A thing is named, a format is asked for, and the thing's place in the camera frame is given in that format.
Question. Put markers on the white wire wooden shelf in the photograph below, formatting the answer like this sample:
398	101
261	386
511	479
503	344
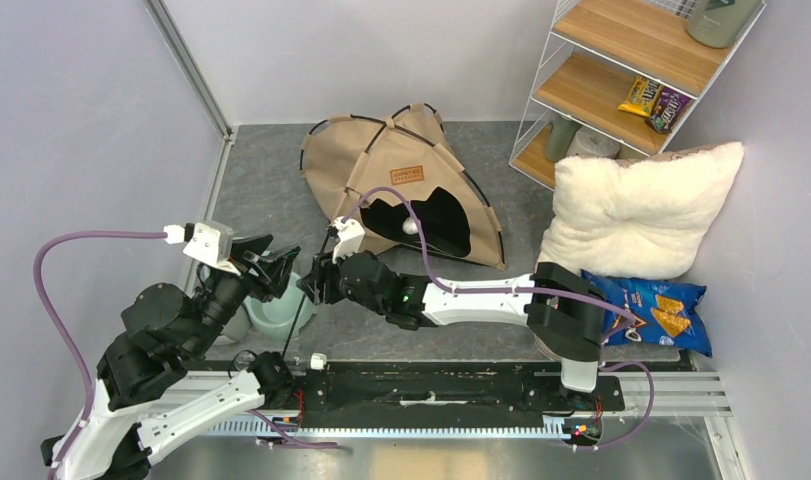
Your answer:
591	56

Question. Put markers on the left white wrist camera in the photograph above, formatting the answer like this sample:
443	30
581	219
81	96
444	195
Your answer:
207	242

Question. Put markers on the grey-green jar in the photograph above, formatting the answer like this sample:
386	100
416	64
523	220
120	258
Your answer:
717	23

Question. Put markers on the blue Doritos chip bag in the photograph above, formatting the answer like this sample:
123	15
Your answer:
665	312

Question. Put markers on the white toilet paper roll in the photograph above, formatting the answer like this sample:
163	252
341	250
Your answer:
590	143

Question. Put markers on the long black tent pole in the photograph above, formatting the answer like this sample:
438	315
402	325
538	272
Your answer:
306	298

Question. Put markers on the white pompom cat toy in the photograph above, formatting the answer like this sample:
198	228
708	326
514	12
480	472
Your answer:
409	227

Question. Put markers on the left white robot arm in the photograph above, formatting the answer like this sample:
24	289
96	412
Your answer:
165	329

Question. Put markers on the mint green pet bowl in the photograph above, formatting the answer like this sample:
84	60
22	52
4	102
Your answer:
271	319

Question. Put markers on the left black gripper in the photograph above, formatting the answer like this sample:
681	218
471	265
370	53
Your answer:
276	266

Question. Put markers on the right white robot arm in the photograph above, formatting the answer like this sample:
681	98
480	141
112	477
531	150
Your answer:
564	311

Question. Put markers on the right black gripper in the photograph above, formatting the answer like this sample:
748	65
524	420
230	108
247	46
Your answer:
313	282

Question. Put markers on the yellow M&M's bag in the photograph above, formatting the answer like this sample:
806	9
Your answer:
642	96

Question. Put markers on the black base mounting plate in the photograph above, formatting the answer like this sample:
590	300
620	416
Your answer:
441	394

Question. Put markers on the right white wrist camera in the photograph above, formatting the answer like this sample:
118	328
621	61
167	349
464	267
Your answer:
349	237

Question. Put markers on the white fluffy pillow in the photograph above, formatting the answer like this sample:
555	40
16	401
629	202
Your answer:
643	218

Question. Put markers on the green cylinder bottle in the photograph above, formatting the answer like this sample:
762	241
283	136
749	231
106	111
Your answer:
562	133

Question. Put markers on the clear plastic bottle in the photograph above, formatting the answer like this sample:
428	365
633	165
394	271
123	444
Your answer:
244	358

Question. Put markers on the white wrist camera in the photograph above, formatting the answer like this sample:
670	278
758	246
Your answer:
349	237
207	242

